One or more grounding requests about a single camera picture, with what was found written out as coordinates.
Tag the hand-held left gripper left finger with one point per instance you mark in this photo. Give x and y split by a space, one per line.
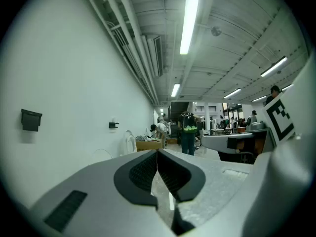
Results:
98 201

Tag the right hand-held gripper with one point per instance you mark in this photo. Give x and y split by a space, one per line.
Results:
281 117

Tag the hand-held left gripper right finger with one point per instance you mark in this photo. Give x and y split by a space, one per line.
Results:
209 186

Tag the white toilet with raised lid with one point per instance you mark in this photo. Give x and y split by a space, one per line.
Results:
129 142

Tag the grey round appliance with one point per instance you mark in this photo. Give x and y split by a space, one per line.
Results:
256 125

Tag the long ceiling light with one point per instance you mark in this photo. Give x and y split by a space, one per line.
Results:
259 99
274 67
232 93
188 23
175 90

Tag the white curved counter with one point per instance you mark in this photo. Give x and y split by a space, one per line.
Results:
214 141

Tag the brown cardboard box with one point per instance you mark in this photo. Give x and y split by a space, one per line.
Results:
148 146

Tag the pile of cloth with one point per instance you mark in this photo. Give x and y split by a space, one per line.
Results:
143 138

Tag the dark staircase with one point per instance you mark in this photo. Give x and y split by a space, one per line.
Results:
179 110

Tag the round ceiling detector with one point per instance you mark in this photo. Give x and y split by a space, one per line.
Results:
216 31

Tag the white ceiling air conditioner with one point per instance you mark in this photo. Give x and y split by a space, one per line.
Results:
156 55

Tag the white ceiling pipes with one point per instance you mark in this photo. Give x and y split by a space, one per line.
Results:
128 16

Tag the small black wall holder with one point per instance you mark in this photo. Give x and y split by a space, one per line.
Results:
113 125

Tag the large black wall holder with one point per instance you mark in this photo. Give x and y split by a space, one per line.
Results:
30 120

